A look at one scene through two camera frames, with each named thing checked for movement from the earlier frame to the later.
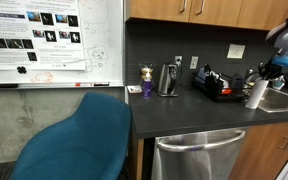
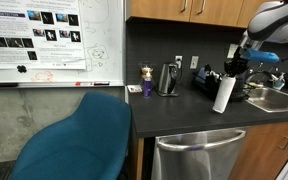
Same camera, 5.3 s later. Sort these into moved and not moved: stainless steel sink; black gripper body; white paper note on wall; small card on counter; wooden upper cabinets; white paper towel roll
Moved: white paper towel roll; black gripper body
Not moved: white paper note on wall; small card on counter; wooden upper cabinets; stainless steel sink
